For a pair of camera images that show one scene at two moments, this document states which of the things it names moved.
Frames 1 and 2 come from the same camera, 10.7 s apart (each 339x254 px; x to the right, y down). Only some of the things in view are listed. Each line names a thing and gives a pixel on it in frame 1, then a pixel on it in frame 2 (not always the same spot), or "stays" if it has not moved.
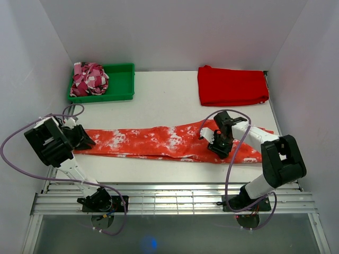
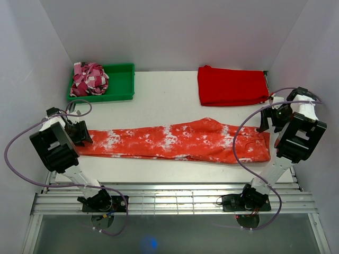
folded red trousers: [229, 87] stays
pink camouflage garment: [88, 78] stays
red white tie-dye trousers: [143, 141] stays
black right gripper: [222, 153] -> [269, 112]
